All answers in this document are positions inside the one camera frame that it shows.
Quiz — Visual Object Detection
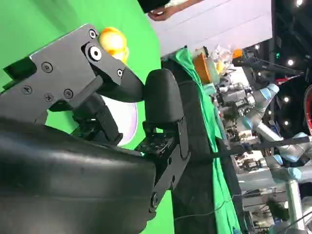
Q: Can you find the twisted orange white bread roll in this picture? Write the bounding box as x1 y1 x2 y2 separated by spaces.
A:
99 27 129 63

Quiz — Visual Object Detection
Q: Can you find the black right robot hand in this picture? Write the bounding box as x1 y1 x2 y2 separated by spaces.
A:
0 23 191 234

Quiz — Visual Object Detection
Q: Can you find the lilac plate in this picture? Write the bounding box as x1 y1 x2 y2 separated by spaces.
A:
101 95 139 146

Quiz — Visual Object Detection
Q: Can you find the orange crate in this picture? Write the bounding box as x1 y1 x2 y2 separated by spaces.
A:
194 52 213 84

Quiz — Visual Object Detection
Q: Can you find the black backdrop cloth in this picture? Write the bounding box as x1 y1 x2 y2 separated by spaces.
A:
160 45 244 234

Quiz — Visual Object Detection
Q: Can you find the person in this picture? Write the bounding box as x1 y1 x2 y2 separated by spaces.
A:
136 0 186 15

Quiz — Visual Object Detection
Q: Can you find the person's hand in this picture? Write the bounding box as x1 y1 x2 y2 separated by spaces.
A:
148 3 182 21

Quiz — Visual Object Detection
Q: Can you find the draped dark green cloth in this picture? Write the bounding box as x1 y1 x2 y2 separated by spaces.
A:
175 45 242 234

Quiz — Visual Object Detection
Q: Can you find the green table cloth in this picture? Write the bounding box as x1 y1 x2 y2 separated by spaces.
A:
0 0 175 234

